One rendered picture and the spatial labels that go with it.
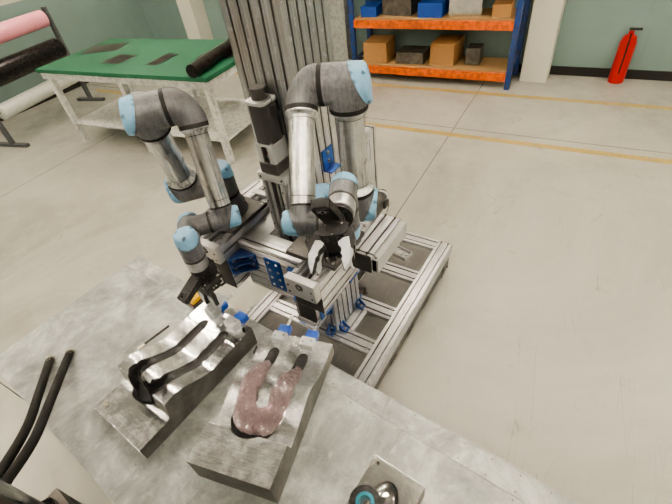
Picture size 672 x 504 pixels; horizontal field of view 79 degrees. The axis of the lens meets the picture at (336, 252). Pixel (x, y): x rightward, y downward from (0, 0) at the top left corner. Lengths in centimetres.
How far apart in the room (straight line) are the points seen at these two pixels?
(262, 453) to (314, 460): 17
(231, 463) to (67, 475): 152
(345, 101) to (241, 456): 102
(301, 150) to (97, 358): 116
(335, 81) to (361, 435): 103
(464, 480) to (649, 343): 176
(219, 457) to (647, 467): 186
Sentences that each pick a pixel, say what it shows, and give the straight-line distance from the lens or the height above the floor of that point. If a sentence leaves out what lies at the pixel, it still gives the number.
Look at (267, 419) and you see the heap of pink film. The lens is 133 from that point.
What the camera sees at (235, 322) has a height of 92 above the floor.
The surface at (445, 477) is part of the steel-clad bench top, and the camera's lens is 133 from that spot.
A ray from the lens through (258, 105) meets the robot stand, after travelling 147.
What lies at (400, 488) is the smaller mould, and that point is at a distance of 123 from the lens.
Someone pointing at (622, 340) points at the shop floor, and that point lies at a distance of 281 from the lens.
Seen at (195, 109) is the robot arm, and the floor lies 158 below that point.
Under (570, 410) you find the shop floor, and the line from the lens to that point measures 245.
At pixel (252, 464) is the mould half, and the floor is 91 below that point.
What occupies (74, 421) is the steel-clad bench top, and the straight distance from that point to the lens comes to 174.
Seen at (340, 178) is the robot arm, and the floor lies 147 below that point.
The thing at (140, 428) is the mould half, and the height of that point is 86.
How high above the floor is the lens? 205
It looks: 42 degrees down
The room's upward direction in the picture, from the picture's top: 9 degrees counter-clockwise
